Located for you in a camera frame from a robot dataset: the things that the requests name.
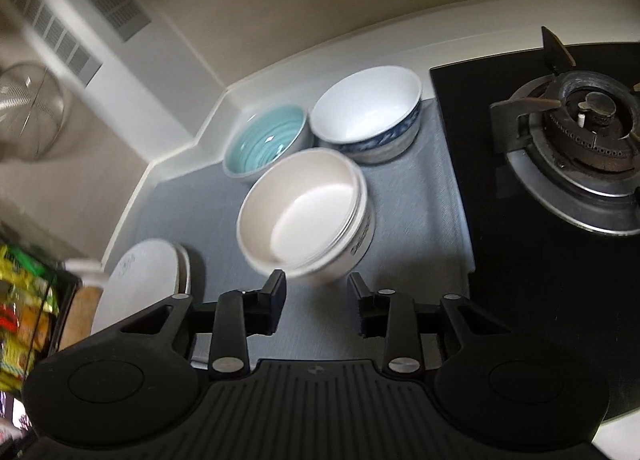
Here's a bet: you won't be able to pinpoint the gas burner with pan support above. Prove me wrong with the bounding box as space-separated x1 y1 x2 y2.
489 26 640 237

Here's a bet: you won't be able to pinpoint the light blue ribbed bowl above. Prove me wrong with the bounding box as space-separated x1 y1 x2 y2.
222 104 313 185

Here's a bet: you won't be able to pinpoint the wooden cutting board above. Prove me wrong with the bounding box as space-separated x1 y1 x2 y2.
57 285 103 351

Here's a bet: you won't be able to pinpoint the metal mesh strainer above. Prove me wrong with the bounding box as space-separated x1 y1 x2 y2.
0 64 68 163

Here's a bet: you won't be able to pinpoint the grey vent grille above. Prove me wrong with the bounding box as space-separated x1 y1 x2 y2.
2 0 103 86

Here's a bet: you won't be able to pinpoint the grey dish mat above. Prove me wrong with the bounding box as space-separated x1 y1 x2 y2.
102 98 476 371

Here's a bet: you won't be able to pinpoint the black wire rack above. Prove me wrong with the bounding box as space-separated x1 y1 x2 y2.
0 225 83 391

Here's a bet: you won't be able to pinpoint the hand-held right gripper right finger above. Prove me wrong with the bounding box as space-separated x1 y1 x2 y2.
347 272 506 375

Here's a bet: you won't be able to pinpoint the stack of cream bowls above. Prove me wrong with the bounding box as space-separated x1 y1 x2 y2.
236 148 376 288

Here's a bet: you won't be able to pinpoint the colourful food packets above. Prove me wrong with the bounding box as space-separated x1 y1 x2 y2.
0 245 56 391

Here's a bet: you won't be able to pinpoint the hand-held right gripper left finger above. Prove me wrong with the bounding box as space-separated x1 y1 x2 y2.
120 269 287 375

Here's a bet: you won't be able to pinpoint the oval white floral plate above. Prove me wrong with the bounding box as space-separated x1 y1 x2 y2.
90 238 183 341

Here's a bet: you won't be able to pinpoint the black glass gas hob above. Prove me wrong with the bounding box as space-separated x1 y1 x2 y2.
430 42 640 441

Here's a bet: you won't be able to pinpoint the white bowl blue pattern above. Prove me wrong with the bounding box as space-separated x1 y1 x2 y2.
310 66 423 164

